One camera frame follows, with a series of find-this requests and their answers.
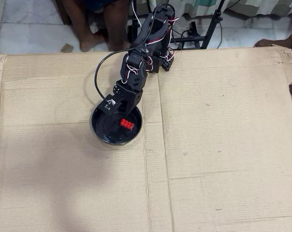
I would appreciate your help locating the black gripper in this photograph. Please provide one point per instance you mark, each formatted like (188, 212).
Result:
(133, 99)

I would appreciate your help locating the red lego block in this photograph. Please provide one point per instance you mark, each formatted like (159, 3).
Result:
(127, 124)

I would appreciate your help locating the black round bin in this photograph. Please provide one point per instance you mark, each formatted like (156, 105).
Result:
(112, 130)

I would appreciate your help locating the person's bare hand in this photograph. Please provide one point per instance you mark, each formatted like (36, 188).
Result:
(273, 43)

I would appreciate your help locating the brown cardboard sheet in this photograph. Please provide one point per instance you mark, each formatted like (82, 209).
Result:
(208, 125)

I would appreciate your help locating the person's bare leg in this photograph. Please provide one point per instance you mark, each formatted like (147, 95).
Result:
(82, 29)
(115, 26)

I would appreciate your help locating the small cardboard scrap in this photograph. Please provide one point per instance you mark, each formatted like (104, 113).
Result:
(67, 48)

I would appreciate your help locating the blue shorts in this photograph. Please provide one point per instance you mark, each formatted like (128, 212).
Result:
(100, 4)

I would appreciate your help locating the black tripod stand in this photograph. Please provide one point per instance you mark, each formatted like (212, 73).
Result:
(212, 26)

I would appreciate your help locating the green white bed sheet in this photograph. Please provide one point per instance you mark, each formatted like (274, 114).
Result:
(245, 7)

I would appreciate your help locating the black wrist camera board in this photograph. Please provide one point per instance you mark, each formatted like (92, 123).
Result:
(110, 104)

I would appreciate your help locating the black metal frame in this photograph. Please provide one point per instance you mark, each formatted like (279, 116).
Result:
(134, 31)

